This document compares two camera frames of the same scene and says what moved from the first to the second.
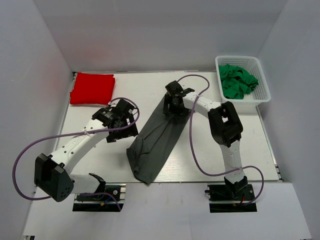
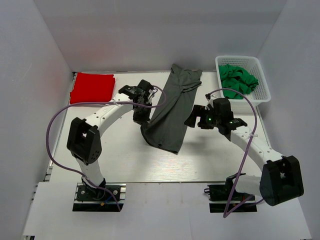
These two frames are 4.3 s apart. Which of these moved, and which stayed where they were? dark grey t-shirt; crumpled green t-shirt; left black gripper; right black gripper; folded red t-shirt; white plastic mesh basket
Moved: left black gripper; dark grey t-shirt; right black gripper
Stayed: white plastic mesh basket; folded red t-shirt; crumpled green t-shirt
